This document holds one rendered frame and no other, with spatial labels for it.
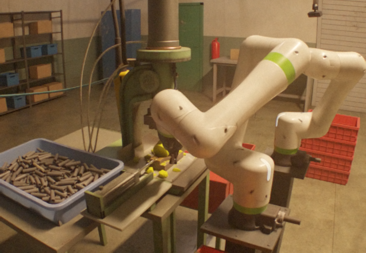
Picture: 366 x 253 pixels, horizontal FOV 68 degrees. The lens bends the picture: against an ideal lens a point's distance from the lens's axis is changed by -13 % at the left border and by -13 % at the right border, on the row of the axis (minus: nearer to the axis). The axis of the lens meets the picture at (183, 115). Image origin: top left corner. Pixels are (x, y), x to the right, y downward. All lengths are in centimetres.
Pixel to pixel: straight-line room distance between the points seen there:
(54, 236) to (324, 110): 122
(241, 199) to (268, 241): 17
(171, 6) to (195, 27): 586
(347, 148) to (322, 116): 184
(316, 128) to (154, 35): 88
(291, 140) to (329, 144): 184
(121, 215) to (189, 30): 629
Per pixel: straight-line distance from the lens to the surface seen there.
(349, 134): 325
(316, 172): 345
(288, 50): 97
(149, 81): 119
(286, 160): 153
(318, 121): 151
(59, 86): 717
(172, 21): 115
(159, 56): 110
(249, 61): 108
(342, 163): 337
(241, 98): 84
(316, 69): 120
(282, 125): 147
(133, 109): 130
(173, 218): 198
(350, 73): 128
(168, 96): 82
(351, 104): 658
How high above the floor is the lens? 158
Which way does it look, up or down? 17 degrees down
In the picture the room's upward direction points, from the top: straight up
